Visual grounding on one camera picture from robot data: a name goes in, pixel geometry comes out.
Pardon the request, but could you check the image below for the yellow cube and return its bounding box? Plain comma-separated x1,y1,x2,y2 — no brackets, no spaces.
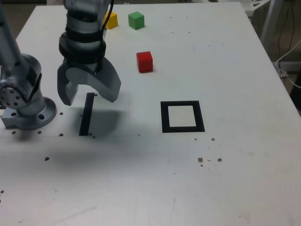
103,11,118,30

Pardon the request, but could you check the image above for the white plastic chair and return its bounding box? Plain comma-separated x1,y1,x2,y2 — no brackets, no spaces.
243,0,271,17

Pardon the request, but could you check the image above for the white cable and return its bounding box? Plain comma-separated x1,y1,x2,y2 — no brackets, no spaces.
274,40,301,89

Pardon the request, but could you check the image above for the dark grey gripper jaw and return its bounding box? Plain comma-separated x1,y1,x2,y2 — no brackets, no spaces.
57,60,80,106

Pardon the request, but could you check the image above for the red cube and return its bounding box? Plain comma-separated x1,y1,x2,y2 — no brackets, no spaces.
136,51,154,73

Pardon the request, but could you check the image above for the black tape strip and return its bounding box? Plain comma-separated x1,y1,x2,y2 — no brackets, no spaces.
79,92,95,137

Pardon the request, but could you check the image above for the green cube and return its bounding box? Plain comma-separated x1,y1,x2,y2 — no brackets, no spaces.
128,11,145,31

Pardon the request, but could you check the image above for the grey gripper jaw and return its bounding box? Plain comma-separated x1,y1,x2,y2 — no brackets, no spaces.
65,57,122,104

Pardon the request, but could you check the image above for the white metal frame leg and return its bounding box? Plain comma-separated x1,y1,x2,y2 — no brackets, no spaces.
260,0,282,42

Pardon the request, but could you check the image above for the black tape square outline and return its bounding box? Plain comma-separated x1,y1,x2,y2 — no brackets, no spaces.
160,100,206,133

